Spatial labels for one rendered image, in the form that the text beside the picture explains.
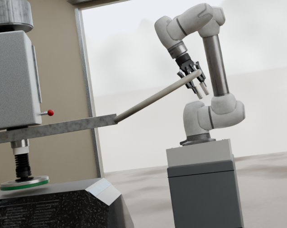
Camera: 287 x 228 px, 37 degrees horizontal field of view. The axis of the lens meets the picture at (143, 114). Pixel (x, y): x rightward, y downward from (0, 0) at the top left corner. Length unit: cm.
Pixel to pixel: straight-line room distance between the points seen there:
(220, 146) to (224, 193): 28
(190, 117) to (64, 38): 487
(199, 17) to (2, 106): 99
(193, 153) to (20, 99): 117
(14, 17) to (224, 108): 137
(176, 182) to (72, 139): 472
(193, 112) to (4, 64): 126
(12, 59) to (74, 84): 527
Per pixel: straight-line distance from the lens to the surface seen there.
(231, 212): 265
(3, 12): 202
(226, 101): 269
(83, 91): 715
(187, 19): 211
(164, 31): 213
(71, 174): 730
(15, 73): 196
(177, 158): 267
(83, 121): 197
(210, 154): 264
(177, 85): 184
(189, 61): 217
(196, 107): 274
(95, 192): 189
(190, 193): 265
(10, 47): 199
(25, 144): 202
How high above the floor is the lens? 109
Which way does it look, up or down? 1 degrees up
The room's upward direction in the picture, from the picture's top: 8 degrees counter-clockwise
